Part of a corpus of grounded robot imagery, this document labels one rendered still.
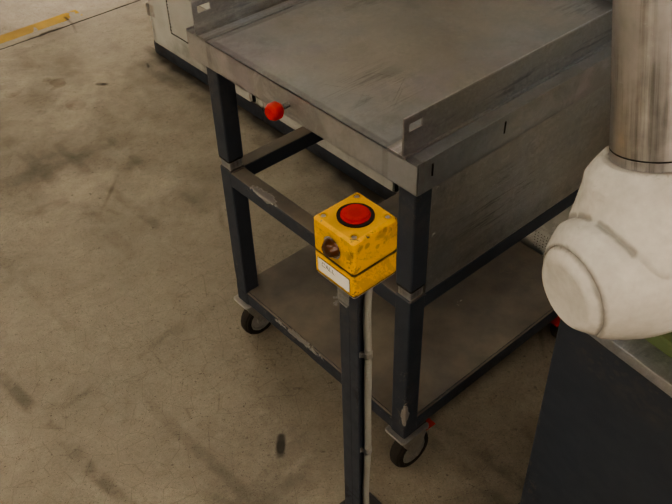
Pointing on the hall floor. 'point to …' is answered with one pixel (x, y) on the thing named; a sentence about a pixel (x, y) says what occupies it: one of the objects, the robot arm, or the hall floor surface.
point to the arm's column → (599, 431)
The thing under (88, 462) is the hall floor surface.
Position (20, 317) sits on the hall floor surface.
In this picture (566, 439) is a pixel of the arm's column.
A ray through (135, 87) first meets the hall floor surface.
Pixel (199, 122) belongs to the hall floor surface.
